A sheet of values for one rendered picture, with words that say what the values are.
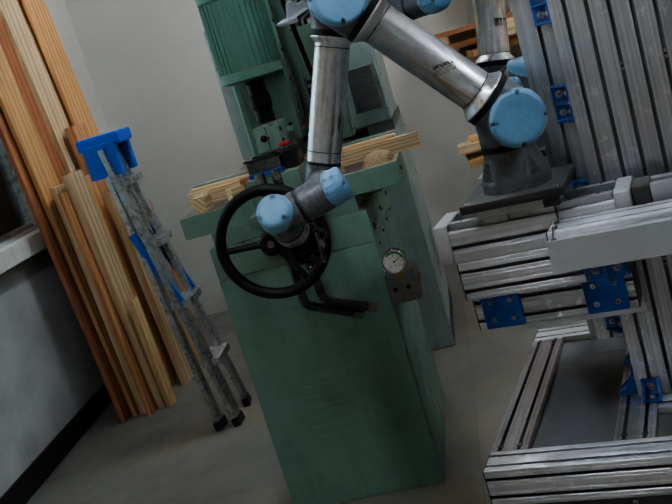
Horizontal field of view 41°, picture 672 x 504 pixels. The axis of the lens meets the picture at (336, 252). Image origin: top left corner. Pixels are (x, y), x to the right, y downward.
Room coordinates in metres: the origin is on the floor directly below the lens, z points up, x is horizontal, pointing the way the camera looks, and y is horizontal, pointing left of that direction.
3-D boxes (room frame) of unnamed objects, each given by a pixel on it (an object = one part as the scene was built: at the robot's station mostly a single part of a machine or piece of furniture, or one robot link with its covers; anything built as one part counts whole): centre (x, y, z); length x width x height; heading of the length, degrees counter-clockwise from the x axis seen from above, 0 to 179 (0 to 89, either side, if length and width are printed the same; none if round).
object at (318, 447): (2.63, 0.06, 0.35); 0.58 x 0.45 x 0.71; 169
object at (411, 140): (2.50, 0.03, 0.92); 0.67 x 0.02 x 0.04; 79
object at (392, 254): (2.26, -0.14, 0.65); 0.06 x 0.04 x 0.08; 79
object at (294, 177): (2.32, 0.09, 0.91); 0.15 x 0.14 x 0.09; 79
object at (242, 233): (2.46, 0.09, 0.82); 0.40 x 0.21 x 0.04; 79
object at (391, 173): (2.40, 0.07, 0.87); 0.61 x 0.30 x 0.06; 79
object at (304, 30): (2.70, -0.11, 1.22); 0.09 x 0.08 x 0.15; 169
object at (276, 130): (2.53, 0.07, 1.03); 0.14 x 0.07 x 0.09; 169
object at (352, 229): (2.63, 0.06, 0.76); 0.57 x 0.45 x 0.09; 169
